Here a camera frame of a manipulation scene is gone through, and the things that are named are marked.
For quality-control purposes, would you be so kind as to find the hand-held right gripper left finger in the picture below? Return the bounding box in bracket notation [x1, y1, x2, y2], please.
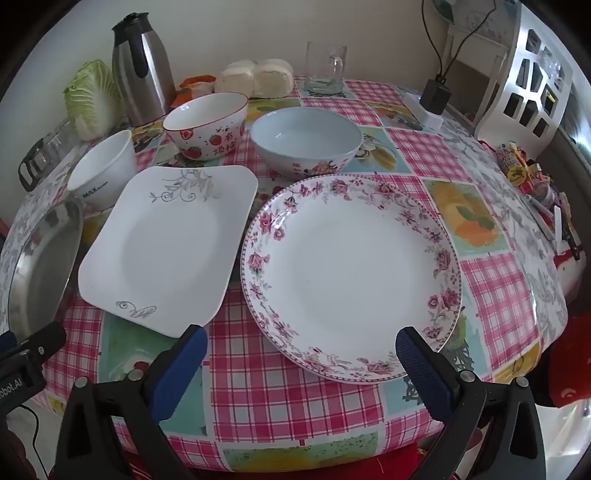
[53, 324, 208, 480]

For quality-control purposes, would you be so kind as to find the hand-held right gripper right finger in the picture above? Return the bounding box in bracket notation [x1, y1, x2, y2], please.
[396, 326, 548, 480]

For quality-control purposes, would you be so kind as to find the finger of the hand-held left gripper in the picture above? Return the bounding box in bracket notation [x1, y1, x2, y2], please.
[8, 320, 68, 366]

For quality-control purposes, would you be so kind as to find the stainless steel basin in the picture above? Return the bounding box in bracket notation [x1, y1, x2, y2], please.
[7, 198, 85, 342]

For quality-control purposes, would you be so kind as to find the round floral plate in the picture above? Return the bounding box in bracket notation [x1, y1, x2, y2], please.
[240, 174, 463, 383]

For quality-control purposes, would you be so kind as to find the light blue floral bowl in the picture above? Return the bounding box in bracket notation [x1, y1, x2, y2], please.
[250, 110, 364, 182]

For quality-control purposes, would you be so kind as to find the square white plate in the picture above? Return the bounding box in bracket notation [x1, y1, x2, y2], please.
[78, 165, 259, 339]

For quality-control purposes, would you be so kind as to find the plain white bowl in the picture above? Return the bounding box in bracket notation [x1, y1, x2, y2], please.
[67, 130, 139, 210]

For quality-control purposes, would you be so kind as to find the checked fruit print tablecloth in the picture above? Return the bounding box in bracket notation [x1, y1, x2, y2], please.
[0, 76, 573, 480]

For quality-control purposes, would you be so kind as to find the strawberry print bowl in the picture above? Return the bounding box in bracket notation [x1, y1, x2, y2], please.
[163, 92, 250, 161]

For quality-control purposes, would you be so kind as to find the colourful snack packet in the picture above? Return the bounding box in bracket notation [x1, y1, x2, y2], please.
[496, 141, 555, 195]

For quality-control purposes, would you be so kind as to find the napa cabbage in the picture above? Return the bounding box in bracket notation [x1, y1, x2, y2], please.
[64, 59, 123, 141]

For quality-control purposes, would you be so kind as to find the orange snack packet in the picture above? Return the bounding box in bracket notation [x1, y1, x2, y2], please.
[173, 75, 216, 107]

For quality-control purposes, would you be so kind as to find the stainless steel thermos jug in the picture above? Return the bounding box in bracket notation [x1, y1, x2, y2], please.
[112, 13, 177, 127]

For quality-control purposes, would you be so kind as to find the bag of steamed buns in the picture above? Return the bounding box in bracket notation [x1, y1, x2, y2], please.
[213, 58, 295, 99]

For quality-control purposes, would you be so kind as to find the white cutout chair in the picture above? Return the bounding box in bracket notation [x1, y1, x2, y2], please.
[475, 0, 575, 153]

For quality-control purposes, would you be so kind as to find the clear glass mug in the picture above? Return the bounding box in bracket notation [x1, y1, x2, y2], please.
[302, 41, 348, 95]

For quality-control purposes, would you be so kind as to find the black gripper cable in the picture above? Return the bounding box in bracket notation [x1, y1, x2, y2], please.
[17, 405, 43, 480]

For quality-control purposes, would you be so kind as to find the glass pitcher with black handle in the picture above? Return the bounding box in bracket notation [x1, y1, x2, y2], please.
[18, 136, 58, 192]

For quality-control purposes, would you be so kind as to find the black adapter cable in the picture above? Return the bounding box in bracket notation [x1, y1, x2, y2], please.
[422, 0, 497, 84]

